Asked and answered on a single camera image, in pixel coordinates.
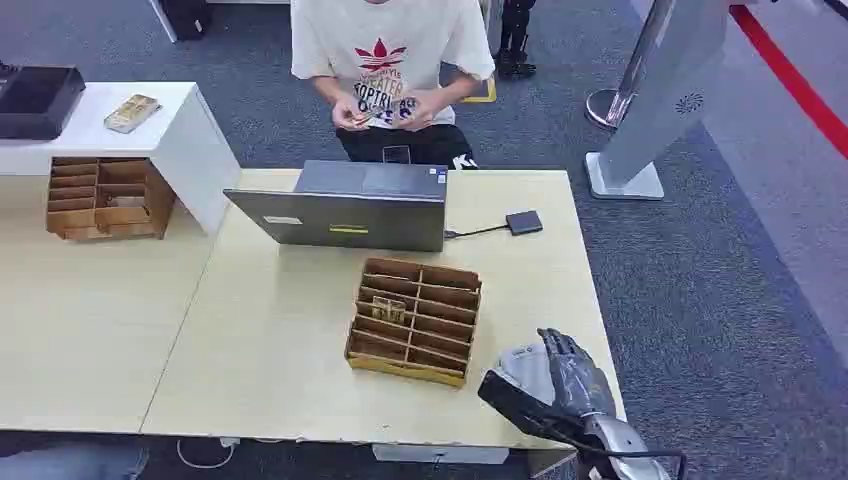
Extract chrome stanchion post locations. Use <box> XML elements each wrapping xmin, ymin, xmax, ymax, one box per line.
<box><xmin>585</xmin><ymin>0</ymin><xmax>672</xmax><ymax>130</ymax></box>

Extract white loose cable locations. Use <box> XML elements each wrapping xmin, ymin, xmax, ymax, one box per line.
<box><xmin>175</xmin><ymin>437</ymin><xmax>241</xmax><ymax>472</ymax></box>

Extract black adapter cable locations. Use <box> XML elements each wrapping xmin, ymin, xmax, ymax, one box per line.
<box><xmin>443</xmin><ymin>224</ymin><xmax>510</xmax><ymax>240</ymax></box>

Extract black plastic tray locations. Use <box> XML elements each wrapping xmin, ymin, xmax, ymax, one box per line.
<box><xmin>0</xmin><ymin>62</ymin><xmax>87</xmax><ymax>142</ymax></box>

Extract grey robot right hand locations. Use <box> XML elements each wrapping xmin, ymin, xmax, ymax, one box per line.
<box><xmin>537</xmin><ymin>327</ymin><xmax>618</xmax><ymax>424</ymax></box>

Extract grey kiosk stand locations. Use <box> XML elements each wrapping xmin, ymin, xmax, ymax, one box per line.
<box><xmin>584</xmin><ymin>0</ymin><xmax>731</xmax><ymax>202</ymax></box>

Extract person's right hand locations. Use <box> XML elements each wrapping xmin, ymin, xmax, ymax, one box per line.
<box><xmin>331</xmin><ymin>92</ymin><xmax>370</xmax><ymax>132</ymax></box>

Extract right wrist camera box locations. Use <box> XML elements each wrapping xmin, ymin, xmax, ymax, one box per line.
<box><xmin>477</xmin><ymin>370</ymin><xmax>587</xmax><ymax>441</ymax></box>

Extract brown printed card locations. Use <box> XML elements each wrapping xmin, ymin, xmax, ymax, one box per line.
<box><xmin>370</xmin><ymin>296</ymin><xmax>407</xmax><ymax>325</ymax></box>

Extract grey flat tablet device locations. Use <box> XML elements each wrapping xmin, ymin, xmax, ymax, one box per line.
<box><xmin>495</xmin><ymin>343</ymin><xmax>556</xmax><ymax>407</ymax></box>

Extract person's left hand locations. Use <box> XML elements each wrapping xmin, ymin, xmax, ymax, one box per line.
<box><xmin>396</xmin><ymin>88</ymin><xmax>453</xmax><ymax>132</ymax></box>

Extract blue denim fabric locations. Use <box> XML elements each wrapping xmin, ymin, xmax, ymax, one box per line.
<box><xmin>0</xmin><ymin>442</ymin><xmax>150</xmax><ymax>480</ymax></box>

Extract wooden slotted card box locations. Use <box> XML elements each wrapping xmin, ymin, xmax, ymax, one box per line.
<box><xmin>344</xmin><ymin>256</ymin><xmax>484</xmax><ymax>390</ymax></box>

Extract wooden box with wide compartments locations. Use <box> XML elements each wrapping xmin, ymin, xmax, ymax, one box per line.
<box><xmin>44</xmin><ymin>156</ymin><xmax>178</xmax><ymax>242</ymax></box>

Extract black cabinet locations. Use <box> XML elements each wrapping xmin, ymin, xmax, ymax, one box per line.
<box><xmin>148</xmin><ymin>0</ymin><xmax>215</xmax><ymax>44</ymax></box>

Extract dark square usb adapter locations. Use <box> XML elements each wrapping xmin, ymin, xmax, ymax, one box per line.
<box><xmin>505</xmin><ymin>210</ymin><xmax>545</xmax><ymax>237</ymax></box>

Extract grey open laptop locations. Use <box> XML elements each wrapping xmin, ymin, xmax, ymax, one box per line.
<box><xmin>223</xmin><ymin>160</ymin><xmax>450</xmax><ymax>254</ymax></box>

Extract yellow floor marker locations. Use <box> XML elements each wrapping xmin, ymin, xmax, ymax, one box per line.
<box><xmin>462</xmin><ymin>76</ymin><xmax>498</xmax><ymax>105</ymax></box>

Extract white desk riser shelf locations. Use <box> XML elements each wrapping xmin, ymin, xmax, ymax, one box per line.
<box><xmin>0</xmin><ymin>81</ymin><xmax>242</xmax><ymax>236</ymax></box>

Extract black robot legs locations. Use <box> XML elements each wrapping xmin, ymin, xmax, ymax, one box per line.
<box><xmin>495</xmin><ymin>0</ymin><xmax>539</xmax><ymax>81</ymax></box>

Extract person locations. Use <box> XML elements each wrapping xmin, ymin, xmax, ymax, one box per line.
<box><xmin>290</xmin><ymin>0</ymin><xmax>497</xmax><ymax>172</ymax></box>

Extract wrapped deck of cards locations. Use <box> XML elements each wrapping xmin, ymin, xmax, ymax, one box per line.
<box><xmin>103</xmin><ymin>93</ymin><xmax>163</xmax><ymax>136</ymax></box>

